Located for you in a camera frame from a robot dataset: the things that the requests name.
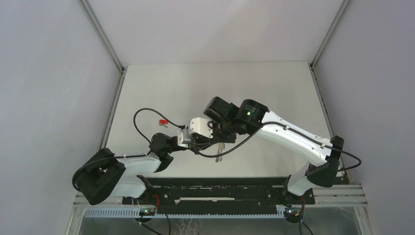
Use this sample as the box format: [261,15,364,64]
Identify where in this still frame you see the white slotted cable duct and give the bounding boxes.
[83,207,287,219]

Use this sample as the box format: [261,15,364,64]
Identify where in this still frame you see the red capped key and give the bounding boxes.
[159,119,169,128]

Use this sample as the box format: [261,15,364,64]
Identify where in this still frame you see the aluminium frame post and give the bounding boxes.
[77,0,125,149]
[308,0,353,182]

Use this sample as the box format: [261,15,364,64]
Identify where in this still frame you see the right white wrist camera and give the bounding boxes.
[188,117,213,139]

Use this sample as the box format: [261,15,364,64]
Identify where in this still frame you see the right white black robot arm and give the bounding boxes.
[204,97,344,204]

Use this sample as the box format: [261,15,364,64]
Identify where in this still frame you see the left aluminium frame post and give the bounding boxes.
[77,0,125,149]

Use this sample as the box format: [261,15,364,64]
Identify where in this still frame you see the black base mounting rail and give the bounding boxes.
[122,177,316,215]

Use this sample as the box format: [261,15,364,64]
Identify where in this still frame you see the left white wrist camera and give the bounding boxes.
[177,126,191,148]

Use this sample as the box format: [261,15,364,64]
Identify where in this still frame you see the right aluminium frame post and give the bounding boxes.
[308,0,353,182]

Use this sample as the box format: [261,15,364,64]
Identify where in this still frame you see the left black camera cable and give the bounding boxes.
[71,108,185,192]

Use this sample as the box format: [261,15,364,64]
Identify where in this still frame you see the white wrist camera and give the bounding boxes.
[188,117,213,139]
[177,126,191,148]

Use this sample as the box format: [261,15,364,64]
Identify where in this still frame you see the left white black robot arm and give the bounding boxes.
[72,130,213,205]

